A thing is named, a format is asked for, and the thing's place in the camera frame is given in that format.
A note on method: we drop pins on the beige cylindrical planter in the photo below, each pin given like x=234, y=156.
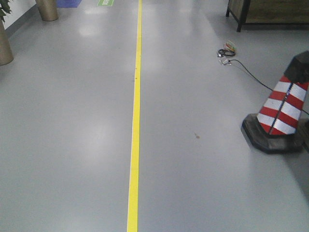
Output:
x=6, y=55

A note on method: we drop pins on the red white traffic cone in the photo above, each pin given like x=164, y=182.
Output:
x=274, y=129

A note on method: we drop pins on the dark wooden bench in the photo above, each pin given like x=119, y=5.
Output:
x=268, y=12

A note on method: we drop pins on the green floor safety sign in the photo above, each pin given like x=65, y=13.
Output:
x=105, y=3

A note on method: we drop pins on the green potted plant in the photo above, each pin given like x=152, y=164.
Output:
x=4, y=9

